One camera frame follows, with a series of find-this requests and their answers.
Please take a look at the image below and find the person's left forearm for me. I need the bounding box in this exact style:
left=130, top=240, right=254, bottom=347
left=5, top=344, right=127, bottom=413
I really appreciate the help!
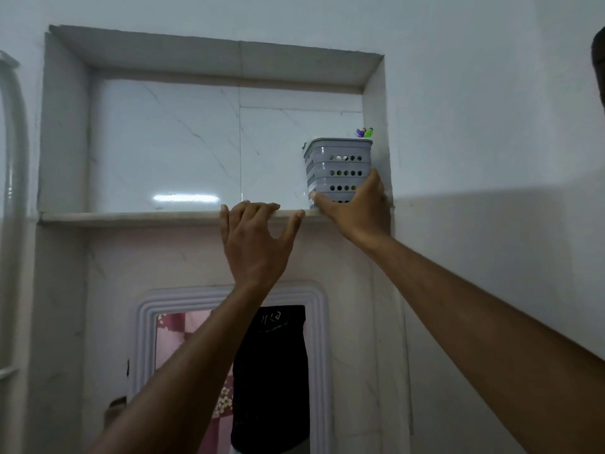
left=87, top=278, right=285, bottom=454

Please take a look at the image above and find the marble niche shelf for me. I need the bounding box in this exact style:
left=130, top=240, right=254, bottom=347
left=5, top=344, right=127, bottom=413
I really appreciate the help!
left=38, top=209, right=393, bottom=228

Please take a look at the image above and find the grey perforated plastic basket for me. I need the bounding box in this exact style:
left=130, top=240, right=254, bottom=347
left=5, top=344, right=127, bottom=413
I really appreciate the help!
left=303, top=138, right=373, bottom=210

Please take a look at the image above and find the person's right hand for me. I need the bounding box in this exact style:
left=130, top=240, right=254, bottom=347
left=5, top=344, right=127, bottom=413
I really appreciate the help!
left=312, top=168, right=393, bottom=249

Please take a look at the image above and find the white curved pipe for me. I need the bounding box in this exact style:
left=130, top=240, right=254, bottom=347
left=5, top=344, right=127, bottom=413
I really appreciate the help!
left=0, top=51, right=30, bottom=454

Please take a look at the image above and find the white framed mirror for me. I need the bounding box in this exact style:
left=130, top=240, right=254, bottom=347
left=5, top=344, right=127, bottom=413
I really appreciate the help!
left=132, top=281, right=331, bottom=454

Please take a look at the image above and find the person's left hand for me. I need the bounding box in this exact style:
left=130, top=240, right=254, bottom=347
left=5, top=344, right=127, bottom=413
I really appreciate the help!
left=220, top=200, right=306, bottom=292

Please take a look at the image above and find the person's right forearm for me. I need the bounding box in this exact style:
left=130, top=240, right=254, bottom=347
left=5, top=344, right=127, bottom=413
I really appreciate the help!
left=354, top=231, right=605, bottom=454

